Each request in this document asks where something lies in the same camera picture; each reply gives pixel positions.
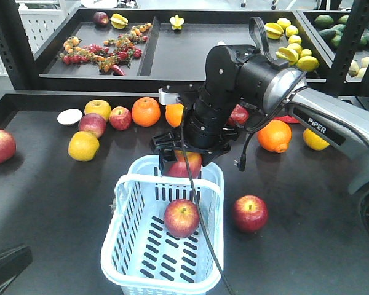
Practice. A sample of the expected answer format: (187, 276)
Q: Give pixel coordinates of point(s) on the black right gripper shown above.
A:
(202, 130)

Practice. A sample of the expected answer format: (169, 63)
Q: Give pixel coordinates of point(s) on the light blue plastic basket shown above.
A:
(140, 255)

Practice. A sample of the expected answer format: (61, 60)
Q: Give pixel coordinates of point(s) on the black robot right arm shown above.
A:
(241, 74)

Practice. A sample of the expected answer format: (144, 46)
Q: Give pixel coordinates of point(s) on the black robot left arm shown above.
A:
(13, 261)

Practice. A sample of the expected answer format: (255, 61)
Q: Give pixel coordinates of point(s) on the orange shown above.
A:
(275, 136)
(174, 114)
(146, 111)

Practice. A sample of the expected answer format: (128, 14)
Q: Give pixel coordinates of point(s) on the dark red apple row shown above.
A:
(239, 116)

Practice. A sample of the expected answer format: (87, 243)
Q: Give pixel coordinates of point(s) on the orange left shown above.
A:
(146, 111)

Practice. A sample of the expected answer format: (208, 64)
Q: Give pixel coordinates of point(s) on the orange right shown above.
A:
(275, 136)

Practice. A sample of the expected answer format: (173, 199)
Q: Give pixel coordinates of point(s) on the red chili pepper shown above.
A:
(288, 119)

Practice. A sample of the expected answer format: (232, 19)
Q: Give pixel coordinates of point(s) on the small red apple row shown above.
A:
(120, 118)

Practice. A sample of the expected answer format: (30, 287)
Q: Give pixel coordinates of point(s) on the yellow apple right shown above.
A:
(314, 141)

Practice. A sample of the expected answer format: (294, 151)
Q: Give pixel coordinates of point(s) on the yellow apple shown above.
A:
(314, 141)
(100, 107)
(83, 146)

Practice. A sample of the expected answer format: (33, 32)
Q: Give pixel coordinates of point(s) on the yellow apple back left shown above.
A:
(100, 107)

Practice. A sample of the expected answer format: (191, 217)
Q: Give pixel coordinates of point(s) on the starfruit upper middle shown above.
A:
(177, 22)

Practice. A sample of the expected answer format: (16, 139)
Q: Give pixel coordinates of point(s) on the starfruit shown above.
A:
(273, 30)
(177, 22)
(287, 54)
(118, 21)

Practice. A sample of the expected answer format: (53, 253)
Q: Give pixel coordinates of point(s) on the starfruit lower right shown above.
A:
(287, 54)

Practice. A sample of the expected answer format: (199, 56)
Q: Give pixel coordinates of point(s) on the cherry tomato pile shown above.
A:
(112, 56)

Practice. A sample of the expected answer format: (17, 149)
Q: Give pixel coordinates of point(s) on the starfruit upper right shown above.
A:
(273, 30)

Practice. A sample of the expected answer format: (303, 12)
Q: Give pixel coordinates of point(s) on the yellow lemon front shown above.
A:
(307, 63)

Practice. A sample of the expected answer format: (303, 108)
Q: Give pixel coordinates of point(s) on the black wooden display stand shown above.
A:
(312, 243)

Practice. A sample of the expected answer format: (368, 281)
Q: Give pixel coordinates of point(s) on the black upper display tray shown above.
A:
(169, 57)

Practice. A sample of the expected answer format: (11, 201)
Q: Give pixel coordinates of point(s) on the starfruit upper left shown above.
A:
(118, 21)

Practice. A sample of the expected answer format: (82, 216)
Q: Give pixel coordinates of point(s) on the dark apple upper tray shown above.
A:
(101, 19)

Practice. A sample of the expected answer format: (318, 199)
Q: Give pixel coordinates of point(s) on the red apple far corner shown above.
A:
(7, 146)

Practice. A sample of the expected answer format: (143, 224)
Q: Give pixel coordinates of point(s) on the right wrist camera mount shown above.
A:
(184, 94)

